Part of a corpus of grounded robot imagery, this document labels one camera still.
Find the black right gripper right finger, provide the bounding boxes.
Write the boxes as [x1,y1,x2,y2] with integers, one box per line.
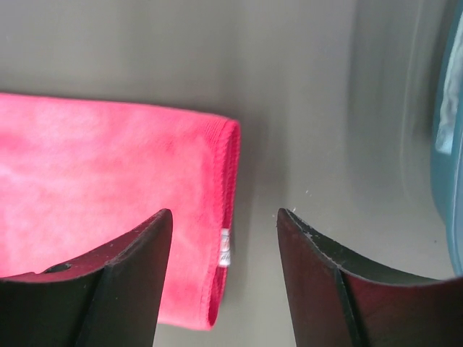
[277,208,462,346]

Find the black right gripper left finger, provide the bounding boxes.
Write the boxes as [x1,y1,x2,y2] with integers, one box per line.
[1,209,173,346]

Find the pink towel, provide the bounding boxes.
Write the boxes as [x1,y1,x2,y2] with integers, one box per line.
[1,94,241,330]

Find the translucent blue plastic container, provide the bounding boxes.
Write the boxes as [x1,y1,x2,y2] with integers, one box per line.
[430,1,462,277]

